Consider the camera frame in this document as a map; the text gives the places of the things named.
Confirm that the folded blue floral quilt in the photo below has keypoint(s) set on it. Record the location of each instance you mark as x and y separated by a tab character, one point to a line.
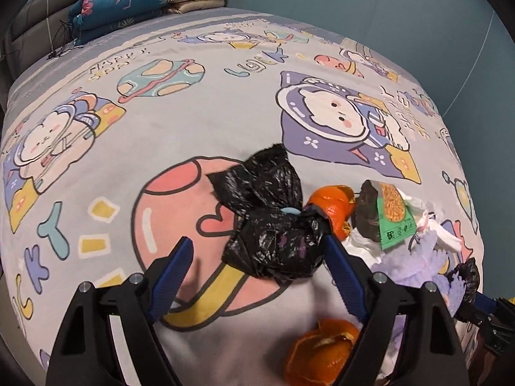
116	0

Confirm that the small black plastic bag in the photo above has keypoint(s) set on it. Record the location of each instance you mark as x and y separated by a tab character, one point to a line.
468	277

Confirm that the green label snack wrapper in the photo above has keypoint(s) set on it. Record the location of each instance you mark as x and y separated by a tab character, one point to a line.
390	209

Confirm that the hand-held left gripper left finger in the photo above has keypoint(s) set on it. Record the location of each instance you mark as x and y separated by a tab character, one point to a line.
177	273

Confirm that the crumpled white tissue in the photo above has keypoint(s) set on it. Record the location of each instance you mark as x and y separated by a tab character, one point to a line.
446	241

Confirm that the knotted black plastic bag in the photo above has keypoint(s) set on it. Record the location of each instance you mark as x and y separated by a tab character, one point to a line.
261	229

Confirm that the flat orange peel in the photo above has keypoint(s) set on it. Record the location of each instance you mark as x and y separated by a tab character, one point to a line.
314	354

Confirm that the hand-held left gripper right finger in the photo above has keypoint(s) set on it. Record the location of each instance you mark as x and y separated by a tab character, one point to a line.
342	273

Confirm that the curled orange peel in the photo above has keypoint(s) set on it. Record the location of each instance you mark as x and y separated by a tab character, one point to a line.
334	205

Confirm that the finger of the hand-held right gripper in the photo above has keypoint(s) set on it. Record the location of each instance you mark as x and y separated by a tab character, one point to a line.
487	301

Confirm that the fuzzy purple cloth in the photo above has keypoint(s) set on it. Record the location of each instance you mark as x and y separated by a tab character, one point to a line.
406	269

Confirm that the cartoon printed bedsheet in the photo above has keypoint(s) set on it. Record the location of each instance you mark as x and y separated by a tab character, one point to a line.
201	120

